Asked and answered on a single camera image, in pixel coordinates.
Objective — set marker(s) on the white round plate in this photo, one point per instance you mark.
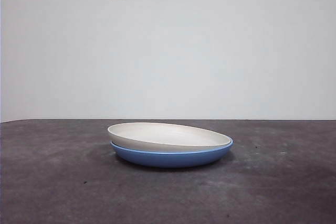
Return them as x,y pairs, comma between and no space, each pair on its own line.
136,140

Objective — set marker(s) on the blue round plate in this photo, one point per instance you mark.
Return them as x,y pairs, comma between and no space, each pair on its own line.
170,159

